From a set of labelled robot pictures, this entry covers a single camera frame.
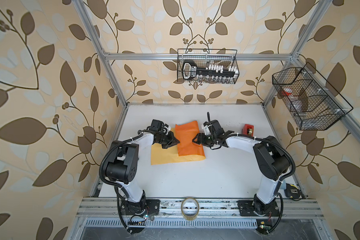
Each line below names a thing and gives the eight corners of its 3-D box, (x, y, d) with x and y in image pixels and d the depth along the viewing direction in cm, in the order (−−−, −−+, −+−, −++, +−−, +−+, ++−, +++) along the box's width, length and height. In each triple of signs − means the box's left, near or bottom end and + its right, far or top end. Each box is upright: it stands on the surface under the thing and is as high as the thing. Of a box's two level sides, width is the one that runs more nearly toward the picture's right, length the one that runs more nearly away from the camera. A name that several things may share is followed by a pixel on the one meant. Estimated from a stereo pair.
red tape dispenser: (242, 139, 103) (245, 132, 97) (242, 129, 108) (245, 123, 102) (250, 140, 102) (254, 134, 96) (250, 131, 107) (253, 124, 101)
